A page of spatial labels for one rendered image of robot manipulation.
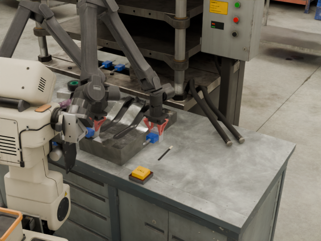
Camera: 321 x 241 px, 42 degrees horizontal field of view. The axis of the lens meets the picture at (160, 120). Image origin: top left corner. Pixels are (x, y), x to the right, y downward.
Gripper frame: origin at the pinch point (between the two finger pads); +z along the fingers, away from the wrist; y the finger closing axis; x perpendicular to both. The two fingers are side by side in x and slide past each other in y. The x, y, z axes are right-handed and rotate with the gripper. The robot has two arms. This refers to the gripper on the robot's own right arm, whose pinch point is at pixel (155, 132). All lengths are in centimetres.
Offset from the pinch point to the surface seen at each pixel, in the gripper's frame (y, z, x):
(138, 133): 12.0, 6.4, -3.1
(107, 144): 20.7, 8.7, 10.5
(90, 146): 28.0, 10.3, 13.9
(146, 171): -5.3, 11.5, 14.8
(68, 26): 126, -11, -74
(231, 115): 19, 57, -137
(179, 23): 23, -34, -57
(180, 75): 23, -2, -61
